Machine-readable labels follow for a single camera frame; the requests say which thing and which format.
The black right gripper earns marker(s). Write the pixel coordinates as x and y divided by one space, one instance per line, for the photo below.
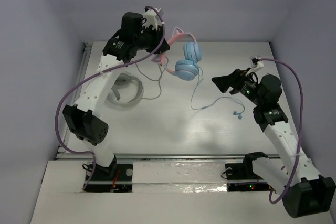
224 83

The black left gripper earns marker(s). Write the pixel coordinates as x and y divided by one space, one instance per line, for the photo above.
156 41

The pink blue cat-ear headphones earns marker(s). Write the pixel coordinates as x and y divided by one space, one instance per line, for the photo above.
188 68

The teal earbuds with cable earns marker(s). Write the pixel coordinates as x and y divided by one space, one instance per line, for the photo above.
207 103

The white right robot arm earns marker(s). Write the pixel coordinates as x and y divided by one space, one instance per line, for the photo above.
301 187

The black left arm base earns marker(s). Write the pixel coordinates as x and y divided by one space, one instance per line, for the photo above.
121 182

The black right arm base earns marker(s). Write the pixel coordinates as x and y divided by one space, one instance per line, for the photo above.
238 179

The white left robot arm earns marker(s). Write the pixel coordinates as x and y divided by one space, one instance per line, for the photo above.
83 117

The white grey headphones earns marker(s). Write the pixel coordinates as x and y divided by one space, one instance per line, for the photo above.
127 91

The silver foil tape strip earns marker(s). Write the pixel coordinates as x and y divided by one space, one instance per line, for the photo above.
178 177

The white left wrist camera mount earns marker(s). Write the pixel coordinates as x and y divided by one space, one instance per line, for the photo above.
152 20

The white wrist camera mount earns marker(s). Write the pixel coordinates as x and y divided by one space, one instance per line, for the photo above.
256 64
152 20

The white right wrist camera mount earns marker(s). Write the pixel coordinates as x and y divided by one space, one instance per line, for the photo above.
256 64

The aluminium rail frame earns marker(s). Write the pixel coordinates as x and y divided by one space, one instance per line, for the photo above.
75 95

